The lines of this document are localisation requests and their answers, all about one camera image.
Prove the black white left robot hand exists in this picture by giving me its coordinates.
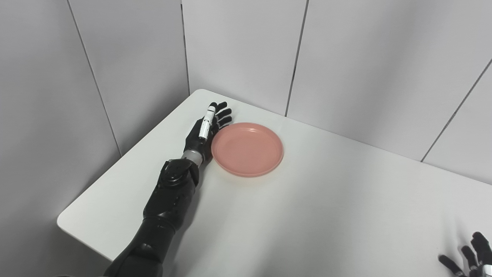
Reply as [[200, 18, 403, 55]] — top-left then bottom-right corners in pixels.
[[183, 102, 233, 160]]

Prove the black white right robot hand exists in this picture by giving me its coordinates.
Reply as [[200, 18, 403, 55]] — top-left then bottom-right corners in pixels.
[[439, 232, 492, 277]]

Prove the pink round plate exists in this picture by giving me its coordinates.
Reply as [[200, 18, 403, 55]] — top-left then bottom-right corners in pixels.
[[211, 122, 284, 178]]

